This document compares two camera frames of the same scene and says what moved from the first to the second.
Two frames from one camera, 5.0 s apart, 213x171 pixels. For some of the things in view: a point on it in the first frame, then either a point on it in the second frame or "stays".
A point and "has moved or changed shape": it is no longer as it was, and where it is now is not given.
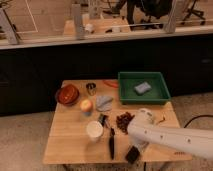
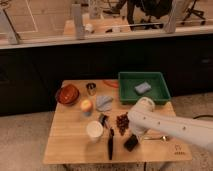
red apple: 86,105 stays
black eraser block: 132,155 has moved or changed shape
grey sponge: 142,88 stays
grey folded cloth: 104,103 stays
